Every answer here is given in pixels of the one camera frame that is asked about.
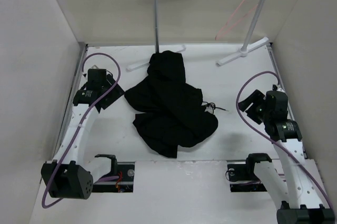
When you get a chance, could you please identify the black trousers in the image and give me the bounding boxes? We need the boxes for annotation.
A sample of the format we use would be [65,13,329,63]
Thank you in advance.
[124,51,219,158]

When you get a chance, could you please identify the pink wire hanger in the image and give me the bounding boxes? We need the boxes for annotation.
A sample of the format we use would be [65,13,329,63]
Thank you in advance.
[215,0,262,40]

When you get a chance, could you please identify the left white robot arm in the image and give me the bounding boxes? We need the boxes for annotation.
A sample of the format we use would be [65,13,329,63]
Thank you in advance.
[41,69,124,200]

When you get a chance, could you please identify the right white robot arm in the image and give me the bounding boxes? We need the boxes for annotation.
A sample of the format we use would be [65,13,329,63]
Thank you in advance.
[236,87,336,223]

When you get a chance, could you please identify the white and metal clothes rack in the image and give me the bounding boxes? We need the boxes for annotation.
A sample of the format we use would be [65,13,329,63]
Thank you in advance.
[126,0,277,72]

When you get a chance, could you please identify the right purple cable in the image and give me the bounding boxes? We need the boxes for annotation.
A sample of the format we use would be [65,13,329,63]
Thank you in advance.
[235,71,333,208]

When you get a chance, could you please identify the purple cable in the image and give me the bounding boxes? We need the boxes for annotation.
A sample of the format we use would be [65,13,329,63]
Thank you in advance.
[235,71,333,208]
[42,52,122,209]

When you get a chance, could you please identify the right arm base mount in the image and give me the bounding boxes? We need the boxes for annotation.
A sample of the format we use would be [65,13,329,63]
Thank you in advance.
[225,162,266,193]

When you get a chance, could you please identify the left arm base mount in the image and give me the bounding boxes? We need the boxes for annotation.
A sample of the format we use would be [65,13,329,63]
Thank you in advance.
[93,162,135,193]

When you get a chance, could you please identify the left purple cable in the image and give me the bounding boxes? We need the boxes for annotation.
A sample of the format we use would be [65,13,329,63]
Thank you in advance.
[42,52,122,209]

